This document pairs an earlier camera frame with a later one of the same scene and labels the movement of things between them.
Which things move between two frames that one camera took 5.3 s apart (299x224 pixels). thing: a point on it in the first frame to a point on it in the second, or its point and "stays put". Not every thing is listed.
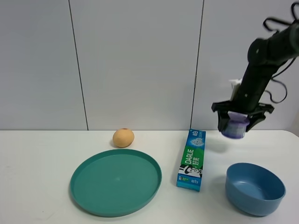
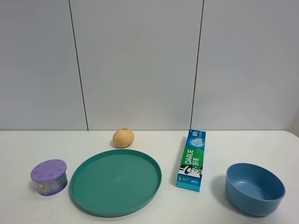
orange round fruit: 123,137 stays put
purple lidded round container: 235,128 to 50,175
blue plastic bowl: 254,190 stays put
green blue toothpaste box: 189,175 stays put
